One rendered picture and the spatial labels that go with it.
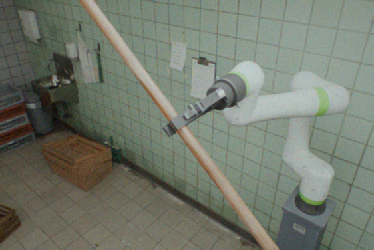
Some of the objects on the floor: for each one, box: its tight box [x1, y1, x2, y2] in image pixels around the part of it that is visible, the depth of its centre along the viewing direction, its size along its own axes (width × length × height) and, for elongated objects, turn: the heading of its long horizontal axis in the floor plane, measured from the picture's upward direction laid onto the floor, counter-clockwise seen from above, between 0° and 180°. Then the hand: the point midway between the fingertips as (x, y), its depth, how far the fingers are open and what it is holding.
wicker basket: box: [45, 158, 113, 192], centre depth 344 cm, size 49×56×28 cm
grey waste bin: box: [23, 90, 56, 137], centre depth 423 cm, size 37×37×55 cm
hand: (178, 122), depth 74 cm, fingers closed on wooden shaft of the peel, 3 cm apart
